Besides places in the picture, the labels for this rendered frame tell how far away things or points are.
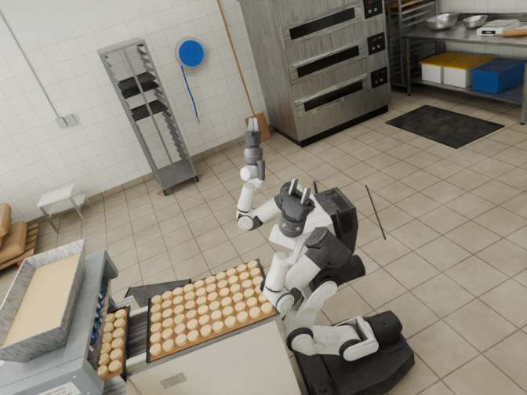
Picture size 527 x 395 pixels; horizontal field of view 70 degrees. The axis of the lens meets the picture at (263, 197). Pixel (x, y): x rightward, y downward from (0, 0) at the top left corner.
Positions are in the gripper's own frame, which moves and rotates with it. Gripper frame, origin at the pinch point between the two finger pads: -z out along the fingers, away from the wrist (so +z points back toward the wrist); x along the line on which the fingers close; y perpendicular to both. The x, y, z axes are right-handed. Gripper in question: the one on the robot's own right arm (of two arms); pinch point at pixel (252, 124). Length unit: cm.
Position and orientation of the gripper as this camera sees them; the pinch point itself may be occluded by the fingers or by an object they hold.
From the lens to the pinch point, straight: 183.5
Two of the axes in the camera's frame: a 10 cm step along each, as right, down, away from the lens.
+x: -3.1, 2.1, -9.3
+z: 0.1, 9.7, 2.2
